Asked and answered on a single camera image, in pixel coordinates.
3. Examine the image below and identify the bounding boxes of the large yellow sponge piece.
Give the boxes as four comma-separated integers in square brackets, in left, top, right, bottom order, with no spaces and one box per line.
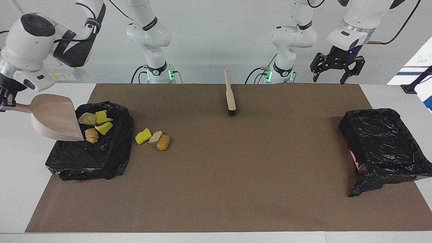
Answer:
[96,110,114,125]

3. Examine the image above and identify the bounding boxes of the beige plastic dustpan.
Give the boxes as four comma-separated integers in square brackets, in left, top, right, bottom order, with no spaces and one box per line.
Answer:
[13,94,85,141]

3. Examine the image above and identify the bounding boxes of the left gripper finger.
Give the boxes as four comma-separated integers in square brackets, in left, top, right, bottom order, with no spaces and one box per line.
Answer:
[310,53,327,82]
[340,57,366,85]

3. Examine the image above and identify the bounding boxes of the brown bread roll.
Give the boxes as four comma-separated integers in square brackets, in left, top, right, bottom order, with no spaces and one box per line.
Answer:
[156,135,171,151]

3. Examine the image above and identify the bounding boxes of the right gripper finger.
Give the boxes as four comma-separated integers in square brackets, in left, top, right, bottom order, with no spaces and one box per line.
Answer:
[0,94,16,112]

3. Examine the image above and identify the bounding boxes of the black stand base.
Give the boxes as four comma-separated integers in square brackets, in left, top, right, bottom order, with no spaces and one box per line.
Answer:
[401,66,432,94]

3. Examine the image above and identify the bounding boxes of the black trash bag over bin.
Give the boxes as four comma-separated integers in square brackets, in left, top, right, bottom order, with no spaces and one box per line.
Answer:
[339,108,432,197]
[45,101,134,181]

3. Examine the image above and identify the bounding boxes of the white wall socket box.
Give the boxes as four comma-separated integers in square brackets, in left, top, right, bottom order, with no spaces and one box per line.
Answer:
[45,64,79,81]

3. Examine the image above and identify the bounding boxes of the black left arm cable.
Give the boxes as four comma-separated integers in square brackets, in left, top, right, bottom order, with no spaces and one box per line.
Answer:
[367,0,422,45]

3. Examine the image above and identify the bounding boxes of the striped orange croissant piece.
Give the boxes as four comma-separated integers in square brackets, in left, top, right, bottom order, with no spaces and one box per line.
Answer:
[85,128,99,144]

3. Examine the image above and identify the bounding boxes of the beige hand brush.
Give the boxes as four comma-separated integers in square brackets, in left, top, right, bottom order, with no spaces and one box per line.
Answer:
[224,70,236,117]

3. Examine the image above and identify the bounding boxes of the pale angular bread chunk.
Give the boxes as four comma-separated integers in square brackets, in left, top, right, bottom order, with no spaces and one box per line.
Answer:
[78,112,98,126]

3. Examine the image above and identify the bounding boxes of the brown table mat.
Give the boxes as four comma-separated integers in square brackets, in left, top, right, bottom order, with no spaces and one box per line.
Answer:
[25,83,432,233]

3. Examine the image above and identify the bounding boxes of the pink plastic bin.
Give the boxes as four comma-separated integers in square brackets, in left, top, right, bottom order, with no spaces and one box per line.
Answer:
[350,150,361,171]

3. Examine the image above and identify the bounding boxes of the small yellow sponge piece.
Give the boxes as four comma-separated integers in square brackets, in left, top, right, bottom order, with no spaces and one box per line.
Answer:
[94,122,114,136]

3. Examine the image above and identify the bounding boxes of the black base cable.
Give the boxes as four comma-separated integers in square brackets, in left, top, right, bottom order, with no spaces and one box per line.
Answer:
[245,54,278,84]
[131,65,149,84]

